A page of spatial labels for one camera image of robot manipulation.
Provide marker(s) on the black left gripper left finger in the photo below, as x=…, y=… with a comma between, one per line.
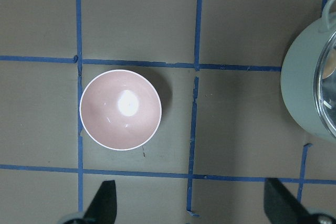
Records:
x=103, y=207

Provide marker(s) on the glass pot lid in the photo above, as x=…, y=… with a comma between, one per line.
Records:
x=324, y=87

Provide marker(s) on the steel pot with green body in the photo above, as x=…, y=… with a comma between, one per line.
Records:
x=297, y=72

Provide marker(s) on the pink bowl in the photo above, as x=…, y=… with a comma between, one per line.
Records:
x=120, y=110

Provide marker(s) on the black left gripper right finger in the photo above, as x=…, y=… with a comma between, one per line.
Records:
x=280, y=206

